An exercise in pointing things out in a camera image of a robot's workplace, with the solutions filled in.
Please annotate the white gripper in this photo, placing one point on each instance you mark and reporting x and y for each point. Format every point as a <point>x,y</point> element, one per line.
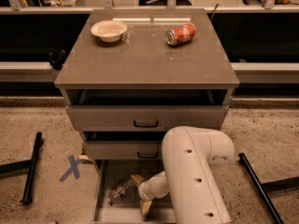
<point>145,190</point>

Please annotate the clear plastic water bottle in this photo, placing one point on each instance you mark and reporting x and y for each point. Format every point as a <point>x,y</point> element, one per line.
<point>117,194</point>

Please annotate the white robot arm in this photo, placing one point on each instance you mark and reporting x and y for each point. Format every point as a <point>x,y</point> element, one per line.
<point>187,179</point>

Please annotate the grey bottom drawer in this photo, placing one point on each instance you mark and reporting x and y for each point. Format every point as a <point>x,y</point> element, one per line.
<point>126,209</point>

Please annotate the grey drawer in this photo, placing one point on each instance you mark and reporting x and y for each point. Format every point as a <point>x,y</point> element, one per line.
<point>125,145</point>
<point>126,209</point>
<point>147,110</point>

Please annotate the grey middle drawer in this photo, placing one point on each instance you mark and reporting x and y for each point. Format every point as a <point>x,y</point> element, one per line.
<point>125,145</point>

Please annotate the grey top drawer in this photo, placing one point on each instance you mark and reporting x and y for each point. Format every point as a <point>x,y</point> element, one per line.
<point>147,110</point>

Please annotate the grey drawer cabinet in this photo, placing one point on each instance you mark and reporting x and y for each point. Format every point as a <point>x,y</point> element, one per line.
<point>142,59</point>

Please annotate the blue tape cross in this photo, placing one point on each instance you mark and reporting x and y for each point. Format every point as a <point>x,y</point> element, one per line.
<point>73,169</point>

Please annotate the black left floor stand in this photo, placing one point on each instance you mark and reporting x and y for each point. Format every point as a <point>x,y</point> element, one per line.
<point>29,166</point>

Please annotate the black floor stand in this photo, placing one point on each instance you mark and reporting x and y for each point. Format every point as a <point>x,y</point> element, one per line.
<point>264,188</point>
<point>29,166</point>

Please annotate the black right floor stand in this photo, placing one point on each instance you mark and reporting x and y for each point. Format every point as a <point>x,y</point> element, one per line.
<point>264,188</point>

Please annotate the orange soda can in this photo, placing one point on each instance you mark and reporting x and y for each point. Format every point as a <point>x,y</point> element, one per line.
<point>181,34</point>

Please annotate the white paper bowl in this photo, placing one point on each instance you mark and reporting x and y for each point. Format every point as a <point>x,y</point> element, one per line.
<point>109,31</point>

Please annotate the black clamp on rail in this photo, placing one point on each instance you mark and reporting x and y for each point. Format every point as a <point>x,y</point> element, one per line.
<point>57,60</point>

